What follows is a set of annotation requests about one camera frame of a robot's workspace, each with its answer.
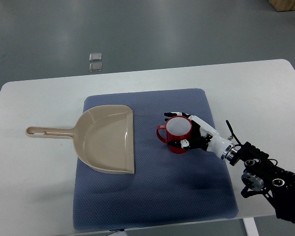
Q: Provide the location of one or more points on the wooden box corner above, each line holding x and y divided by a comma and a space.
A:
283, 5

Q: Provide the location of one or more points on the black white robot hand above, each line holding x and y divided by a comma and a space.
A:
205, 137

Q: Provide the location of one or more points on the blue grey fabric mat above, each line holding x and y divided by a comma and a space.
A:
166, 188

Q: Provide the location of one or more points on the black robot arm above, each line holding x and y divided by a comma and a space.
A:
263, 176

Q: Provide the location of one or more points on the metal floor plate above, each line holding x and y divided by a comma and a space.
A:
95, 67
95, 56

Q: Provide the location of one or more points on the upper metal floor plate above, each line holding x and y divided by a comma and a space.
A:
95, 56

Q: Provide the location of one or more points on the lower metal floor plate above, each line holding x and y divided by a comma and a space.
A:
95, 67

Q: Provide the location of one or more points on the white table leg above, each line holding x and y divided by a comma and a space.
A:
250, 226

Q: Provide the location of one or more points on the beige plastic dustpan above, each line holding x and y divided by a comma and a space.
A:
103, 138

